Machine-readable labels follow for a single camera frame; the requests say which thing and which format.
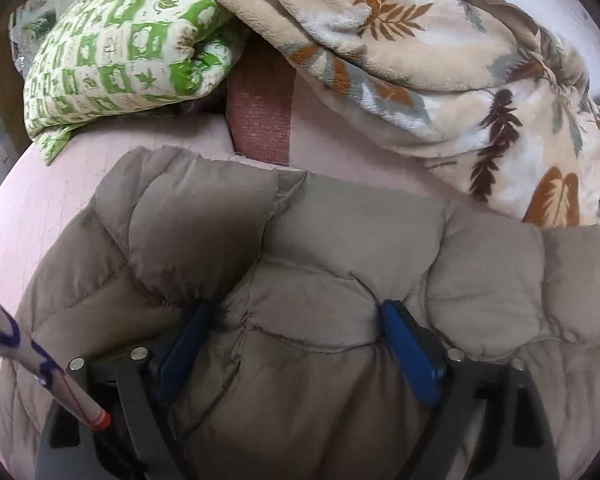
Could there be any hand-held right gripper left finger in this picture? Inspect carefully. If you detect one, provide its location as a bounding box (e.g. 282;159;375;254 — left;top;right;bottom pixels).
47;301;217;480

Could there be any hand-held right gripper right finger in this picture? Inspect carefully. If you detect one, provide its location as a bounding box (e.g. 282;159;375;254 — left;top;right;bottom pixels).
380;300;560;480

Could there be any pink quilted bed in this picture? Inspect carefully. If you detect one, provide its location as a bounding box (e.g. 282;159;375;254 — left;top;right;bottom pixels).
0;77;471;466

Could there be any green checked pillow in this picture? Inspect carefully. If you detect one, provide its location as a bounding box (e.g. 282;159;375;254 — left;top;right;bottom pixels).
22;0;251;167

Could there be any floral white cloth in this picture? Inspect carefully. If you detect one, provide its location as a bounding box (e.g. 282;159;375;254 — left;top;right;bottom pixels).
9;0;61;68

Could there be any maroon pillow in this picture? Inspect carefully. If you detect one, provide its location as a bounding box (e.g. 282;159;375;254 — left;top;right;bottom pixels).
225;49;299;167

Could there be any beige leaf-print blanket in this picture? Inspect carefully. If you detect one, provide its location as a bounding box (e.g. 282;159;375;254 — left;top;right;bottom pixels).
164;0;600;253

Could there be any olive quilted hooded jacket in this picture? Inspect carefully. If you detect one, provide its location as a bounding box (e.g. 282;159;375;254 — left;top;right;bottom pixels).
0;145;600;480

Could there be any white stick with blue markings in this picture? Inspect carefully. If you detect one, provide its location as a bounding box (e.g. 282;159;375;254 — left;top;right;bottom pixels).
0;280;113;433

